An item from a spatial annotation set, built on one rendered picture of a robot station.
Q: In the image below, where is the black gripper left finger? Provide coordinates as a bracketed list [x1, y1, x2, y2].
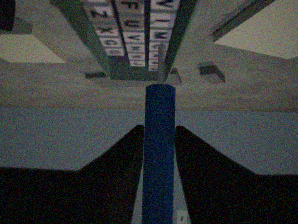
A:
[0, 125, 144, 224]

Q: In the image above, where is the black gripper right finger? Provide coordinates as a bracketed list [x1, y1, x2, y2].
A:
[175, 126, 298, 224]

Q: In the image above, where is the blue stylus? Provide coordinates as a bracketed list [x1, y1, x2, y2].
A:
[141, 43, 175, 224]

